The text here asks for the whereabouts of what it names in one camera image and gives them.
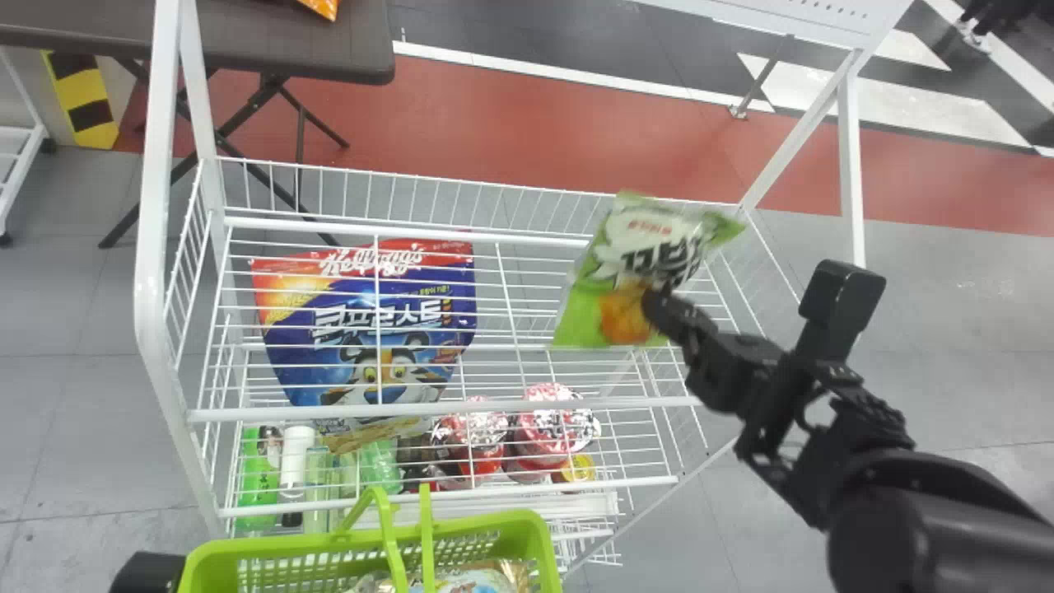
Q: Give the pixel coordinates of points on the gold snack packet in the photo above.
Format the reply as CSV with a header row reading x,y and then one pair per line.
x,y
494,576

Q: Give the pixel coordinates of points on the white shelf trolley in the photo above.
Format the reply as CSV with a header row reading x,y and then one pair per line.
x,y
18,156

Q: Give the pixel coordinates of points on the white bottle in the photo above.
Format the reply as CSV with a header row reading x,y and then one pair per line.
x,y
295,461

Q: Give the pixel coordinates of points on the yellow black striped post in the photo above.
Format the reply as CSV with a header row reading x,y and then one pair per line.
x,y
82,103

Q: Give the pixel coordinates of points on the orange snack packet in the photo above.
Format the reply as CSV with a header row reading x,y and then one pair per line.
x,y
321,7

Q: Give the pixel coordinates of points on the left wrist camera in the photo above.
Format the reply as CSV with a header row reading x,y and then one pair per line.
x,y
144,575

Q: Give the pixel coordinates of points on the yellow snack packet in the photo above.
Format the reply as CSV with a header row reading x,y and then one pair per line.
x,y
370,435

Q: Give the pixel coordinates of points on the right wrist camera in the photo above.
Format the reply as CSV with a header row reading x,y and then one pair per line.
x,y
840,301

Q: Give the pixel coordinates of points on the green bottle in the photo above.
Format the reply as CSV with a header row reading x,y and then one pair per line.
x,y
375,465
257,478

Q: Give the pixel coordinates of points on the green snack packet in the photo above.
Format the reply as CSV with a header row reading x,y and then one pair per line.
x,y
650,239

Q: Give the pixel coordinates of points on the red noodle cup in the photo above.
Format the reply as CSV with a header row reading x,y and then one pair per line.
x,y
473,436
553,428

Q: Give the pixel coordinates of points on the dark side table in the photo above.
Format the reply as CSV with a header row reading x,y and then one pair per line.
x,y
272,41

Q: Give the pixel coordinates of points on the yellow can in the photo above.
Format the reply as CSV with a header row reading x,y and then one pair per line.
x,y
578,469

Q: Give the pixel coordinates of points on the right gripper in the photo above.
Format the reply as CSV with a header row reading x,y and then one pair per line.
x,y
733,366

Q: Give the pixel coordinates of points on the person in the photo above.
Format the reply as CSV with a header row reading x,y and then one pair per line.
x,y
992,15

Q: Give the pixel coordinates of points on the green basket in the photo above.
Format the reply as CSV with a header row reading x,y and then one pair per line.
x,y
247,568

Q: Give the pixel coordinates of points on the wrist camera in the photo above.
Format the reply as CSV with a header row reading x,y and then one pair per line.
x,y
144,575
840,301

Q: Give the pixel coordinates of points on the blue cereal bag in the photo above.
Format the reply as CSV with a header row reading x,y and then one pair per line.
x,y
346,329

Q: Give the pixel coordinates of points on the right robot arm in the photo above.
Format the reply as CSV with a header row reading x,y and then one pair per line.
x,y
922,511

